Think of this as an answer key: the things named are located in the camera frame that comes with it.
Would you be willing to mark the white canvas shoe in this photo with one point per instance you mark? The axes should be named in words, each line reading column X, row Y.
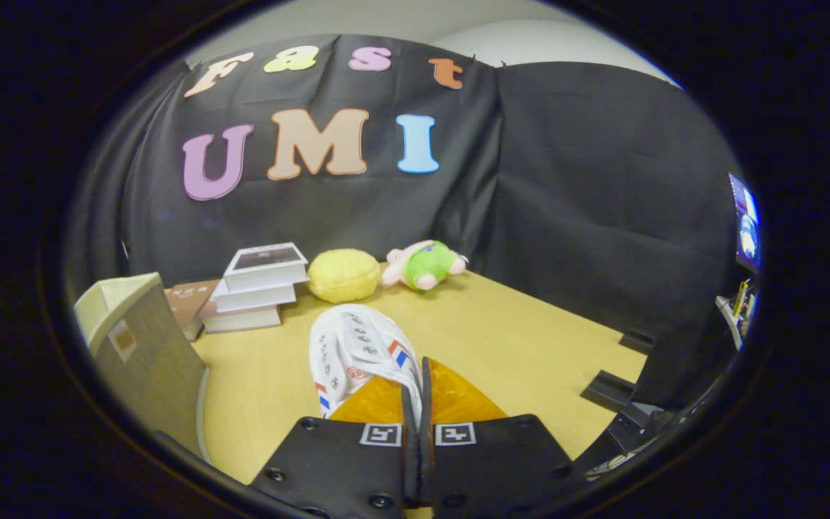
column 357, row 339

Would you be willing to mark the brown book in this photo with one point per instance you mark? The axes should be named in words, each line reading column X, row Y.
column 188, row 299

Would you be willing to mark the grey fabric storage box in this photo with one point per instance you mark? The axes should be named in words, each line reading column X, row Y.
column 148, row 353

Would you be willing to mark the yellow plush cushion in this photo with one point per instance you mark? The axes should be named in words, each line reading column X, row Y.
column 343, row 275

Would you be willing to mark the white book with dark cover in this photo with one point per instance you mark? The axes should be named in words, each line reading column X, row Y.
column 267, row 261

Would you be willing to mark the black table clamp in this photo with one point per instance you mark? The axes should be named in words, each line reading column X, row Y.
column 636, row 341
column 606, row 391

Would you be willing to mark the black backdrop cloth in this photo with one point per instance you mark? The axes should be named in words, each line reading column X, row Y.
column 566, row 180

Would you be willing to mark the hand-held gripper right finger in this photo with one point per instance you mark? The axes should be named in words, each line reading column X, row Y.
column 501, row 461

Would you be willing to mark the blurred desk clutter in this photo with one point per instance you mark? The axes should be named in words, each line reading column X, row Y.
column 738, row 310

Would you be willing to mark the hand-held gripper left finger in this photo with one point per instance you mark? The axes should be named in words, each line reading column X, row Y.
column 336, row 468

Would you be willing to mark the pink and green plush toy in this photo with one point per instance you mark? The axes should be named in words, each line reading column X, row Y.
column 426, row 265

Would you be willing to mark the computer monitor screen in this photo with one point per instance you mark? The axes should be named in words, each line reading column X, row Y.
column 745, row 223

